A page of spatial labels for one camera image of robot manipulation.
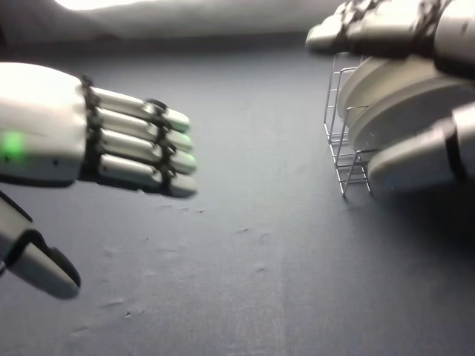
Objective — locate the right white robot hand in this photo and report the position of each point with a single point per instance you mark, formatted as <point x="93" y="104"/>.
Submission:
<point x="408" y="33"/>

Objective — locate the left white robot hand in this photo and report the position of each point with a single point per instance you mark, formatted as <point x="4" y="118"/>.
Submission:
<point x="41" y="122"/>

